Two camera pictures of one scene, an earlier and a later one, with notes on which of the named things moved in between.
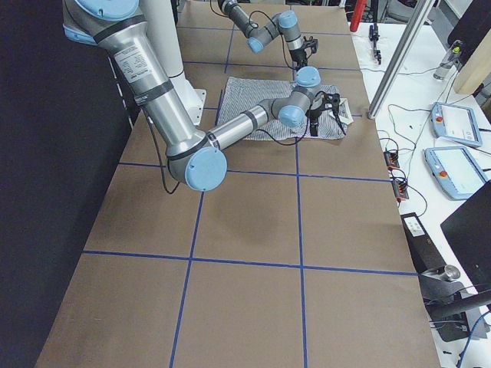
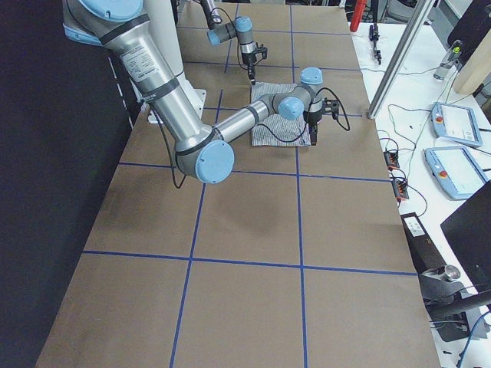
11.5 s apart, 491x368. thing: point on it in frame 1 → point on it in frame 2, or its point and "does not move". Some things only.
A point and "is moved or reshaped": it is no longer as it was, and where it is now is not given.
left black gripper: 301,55 → 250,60
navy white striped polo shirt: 242,93 is moved or reshaped
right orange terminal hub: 400,189 does not move
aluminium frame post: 400,57 does not move
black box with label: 424,254 does not move
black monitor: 469,231 does not move
